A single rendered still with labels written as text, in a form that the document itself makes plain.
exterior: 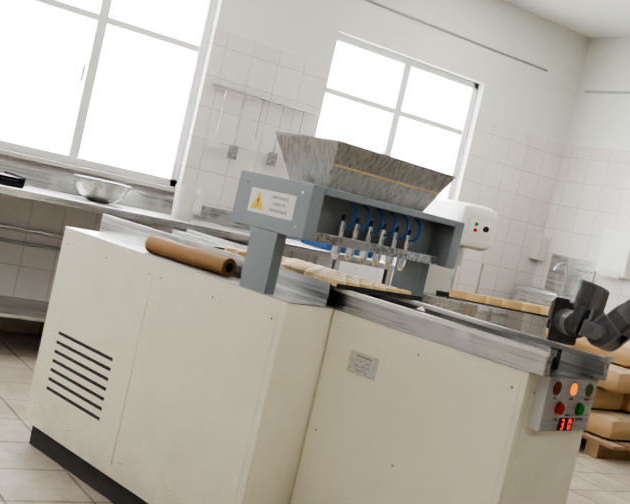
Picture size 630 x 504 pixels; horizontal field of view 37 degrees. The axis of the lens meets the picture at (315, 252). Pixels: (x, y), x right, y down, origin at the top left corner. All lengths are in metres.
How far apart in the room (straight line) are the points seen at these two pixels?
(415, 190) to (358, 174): 0.27
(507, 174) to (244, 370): 5.19
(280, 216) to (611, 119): 5.42
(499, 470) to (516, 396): 0.19
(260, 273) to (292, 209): 0.22
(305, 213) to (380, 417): 0.61
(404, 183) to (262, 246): 0.53
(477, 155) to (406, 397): 5.02
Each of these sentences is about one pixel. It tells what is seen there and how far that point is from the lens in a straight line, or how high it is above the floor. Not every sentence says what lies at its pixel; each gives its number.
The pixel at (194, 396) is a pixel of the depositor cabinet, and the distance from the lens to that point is 2.96.
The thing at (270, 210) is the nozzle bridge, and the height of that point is 1.08.
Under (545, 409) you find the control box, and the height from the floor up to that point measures 0.76.
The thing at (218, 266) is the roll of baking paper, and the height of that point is 0.87.
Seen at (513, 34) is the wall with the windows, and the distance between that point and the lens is 7.70.
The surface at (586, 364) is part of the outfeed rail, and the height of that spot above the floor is 0.87.
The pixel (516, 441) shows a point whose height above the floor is 0.66.
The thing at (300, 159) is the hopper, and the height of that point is 1.25.
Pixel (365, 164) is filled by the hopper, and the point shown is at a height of 1.28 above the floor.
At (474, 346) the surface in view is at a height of 0.86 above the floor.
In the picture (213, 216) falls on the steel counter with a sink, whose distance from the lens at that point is 6.19.
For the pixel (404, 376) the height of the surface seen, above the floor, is 0.72.
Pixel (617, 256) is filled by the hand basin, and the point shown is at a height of 1.28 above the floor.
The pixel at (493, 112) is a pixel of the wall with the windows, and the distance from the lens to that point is 7.58.
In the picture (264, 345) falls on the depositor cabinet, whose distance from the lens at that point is 2.73.
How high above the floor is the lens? 1.11
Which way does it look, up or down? 2 degrees down
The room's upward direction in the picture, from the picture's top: 13 degrees clockwise
